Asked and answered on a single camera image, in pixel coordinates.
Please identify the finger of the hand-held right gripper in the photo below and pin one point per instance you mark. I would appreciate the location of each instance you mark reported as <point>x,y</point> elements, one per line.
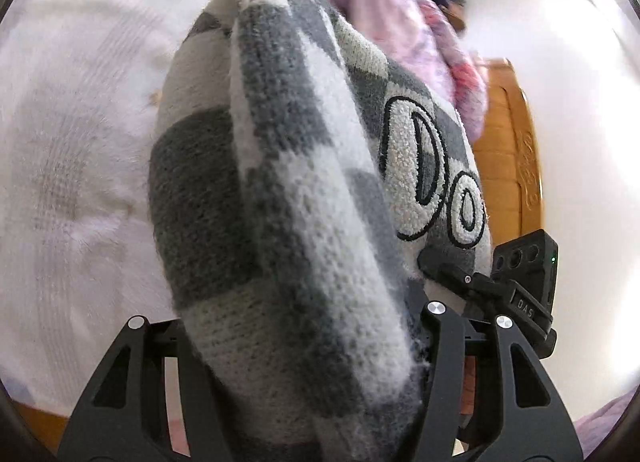
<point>450,274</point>

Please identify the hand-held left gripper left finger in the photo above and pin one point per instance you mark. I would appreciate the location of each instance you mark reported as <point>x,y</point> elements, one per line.
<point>155,337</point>

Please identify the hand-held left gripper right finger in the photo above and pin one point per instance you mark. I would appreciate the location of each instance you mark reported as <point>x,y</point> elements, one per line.
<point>442,342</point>

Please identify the grey white checkered cardigan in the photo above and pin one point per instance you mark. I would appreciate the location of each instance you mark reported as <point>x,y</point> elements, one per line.
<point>275,192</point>

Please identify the wooden headboard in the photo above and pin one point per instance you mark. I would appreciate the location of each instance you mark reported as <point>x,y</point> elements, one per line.
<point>505,152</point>

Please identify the bed with floral sheet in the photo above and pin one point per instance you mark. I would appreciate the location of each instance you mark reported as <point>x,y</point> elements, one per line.
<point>75,167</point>

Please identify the purple floral quilt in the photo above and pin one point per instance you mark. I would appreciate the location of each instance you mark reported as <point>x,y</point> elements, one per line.
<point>395,17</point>

